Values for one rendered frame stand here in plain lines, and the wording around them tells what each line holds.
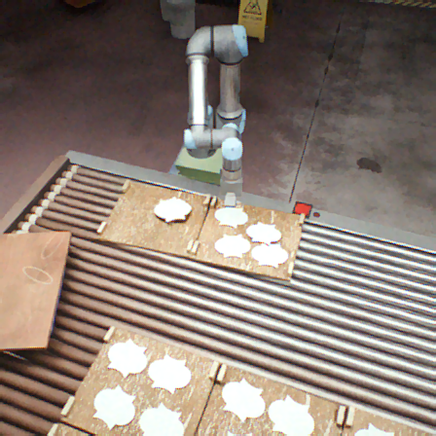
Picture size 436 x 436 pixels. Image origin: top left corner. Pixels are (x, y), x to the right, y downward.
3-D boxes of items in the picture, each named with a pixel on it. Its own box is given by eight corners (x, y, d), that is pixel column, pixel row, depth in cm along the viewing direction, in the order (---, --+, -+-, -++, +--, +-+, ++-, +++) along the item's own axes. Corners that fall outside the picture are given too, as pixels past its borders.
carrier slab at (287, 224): (214, 200, 214) (214, 198, 213) (305, 218, 206) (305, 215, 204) (190, 260, 192) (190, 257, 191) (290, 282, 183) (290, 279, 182)
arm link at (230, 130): (212, 122, 186) (212, 139, 179) (240, 121, 186) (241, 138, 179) (212, 137, 192) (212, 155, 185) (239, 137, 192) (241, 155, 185)
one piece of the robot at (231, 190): (217, 183, 179) (218, 212, 191) (240, 185, 178) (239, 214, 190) (220, 163, 187) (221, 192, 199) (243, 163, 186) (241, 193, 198)
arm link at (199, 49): (181, 20, 182) (183, 146, 180) (209, 19, 182) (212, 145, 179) (184, 34, 194) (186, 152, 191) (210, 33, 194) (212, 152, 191)
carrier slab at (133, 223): (128, 184, 222) (127, 182, 221) (212, 199, 214) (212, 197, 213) (97, 239, 200) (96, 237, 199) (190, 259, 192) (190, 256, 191)
